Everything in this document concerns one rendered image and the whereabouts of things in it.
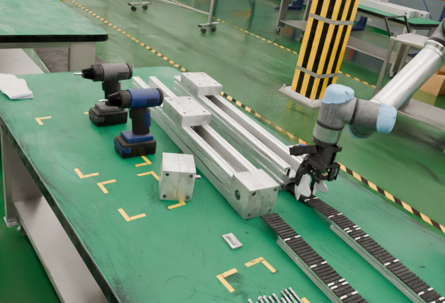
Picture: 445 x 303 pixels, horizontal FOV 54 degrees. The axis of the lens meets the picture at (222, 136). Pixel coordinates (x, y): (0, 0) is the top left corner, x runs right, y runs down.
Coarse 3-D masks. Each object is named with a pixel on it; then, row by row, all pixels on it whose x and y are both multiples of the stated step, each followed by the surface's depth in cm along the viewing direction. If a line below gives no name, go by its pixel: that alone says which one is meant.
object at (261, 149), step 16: (176, 80) 190; (192, 96) 179; (224, 112) 163; (240, 112) 166; (224, 128) 160; (240, 128) 153; (256, 128) 155; (240, 144) 154; (256, 144) 144; (272, 144) 148; (256, 160) 145; (272, 160) 137; (288, 160) 142; (272, 176) 138; (288, 176) 135
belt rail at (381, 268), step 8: (336, 224) 120; (336, 232) 120; (344, 232) 118; (344, 240) 118; (352, 240) 116; (360, 248) 114; (368, 256) 112; (376, 264) 110; (384, 272) 108; (392, 280) 106; (400, 280) 104; (400, 288) 104; (408, 288) 102; (408, 296) 102; (416, 296) 101
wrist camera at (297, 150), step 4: (312, 144) 130; (316, 144) 124; (292, 148) 131; (296, 148) 130; (300, 148) 128; (304, 148) 127; (308, 148) 126; (312, 148) 124; (316, 148) 124; (292, 152) 131; (296, 152) 130; (300, 152) 129; (304, 152) 127; (308, 152) 126; (312, 152) 125; (316, 152) 124
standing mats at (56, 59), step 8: (40, 48) 462; (48, 48) 466; (56, 48) 471; (64, 48) 475; (40, 56) 442; (48, 56) 443; (56, 56) 448; (64, 56) 452; (96, 56) 468; (48, 64) 423; (56, 64) 426; (64, 64) 430; (96, 64) 446; (56, 72) 407
